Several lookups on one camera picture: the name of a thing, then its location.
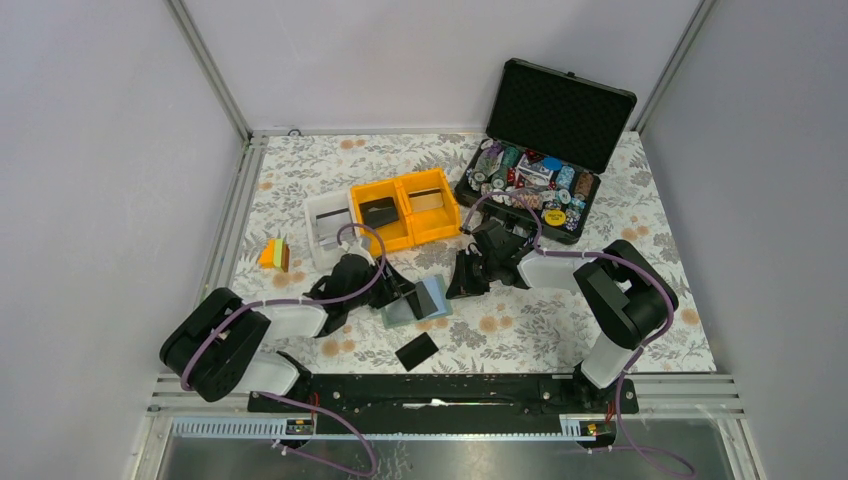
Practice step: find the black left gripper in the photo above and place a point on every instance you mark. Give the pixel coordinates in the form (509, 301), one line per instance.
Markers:
(393, 286)

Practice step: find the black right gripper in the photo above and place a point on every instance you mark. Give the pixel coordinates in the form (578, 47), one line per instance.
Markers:
(462, 284)

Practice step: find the black credit card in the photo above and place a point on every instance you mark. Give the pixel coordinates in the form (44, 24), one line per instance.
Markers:
(416, 351)

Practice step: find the yellow double storage bin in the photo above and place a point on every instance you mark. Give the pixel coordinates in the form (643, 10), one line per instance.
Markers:
(412, 229)

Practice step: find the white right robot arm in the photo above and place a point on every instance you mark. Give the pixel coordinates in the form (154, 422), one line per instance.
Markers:
(630, 301)

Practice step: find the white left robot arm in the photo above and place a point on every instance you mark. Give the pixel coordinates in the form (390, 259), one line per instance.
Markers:
(216, 350)

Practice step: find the dark card in bin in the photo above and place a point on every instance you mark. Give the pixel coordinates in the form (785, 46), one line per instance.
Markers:
(379, 212)

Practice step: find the card in yellow bin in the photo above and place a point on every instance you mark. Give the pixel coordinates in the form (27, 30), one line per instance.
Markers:
(425, 200)

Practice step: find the floral table mat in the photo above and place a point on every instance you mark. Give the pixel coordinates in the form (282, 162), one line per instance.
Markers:
(506, 330)

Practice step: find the white storage bin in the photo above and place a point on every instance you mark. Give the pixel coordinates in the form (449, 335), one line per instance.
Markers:
(325, 215)

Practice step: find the orange poker chip stack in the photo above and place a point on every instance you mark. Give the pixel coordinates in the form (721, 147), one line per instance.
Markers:
(524, 198)

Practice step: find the yellow big blind chip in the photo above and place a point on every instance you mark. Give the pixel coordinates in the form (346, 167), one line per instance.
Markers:
(554, 217)

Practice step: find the black poker chip case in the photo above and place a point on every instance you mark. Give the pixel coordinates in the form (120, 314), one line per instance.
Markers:
(550, 132)

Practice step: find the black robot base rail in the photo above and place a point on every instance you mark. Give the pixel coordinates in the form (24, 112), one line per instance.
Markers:
(451, 404)

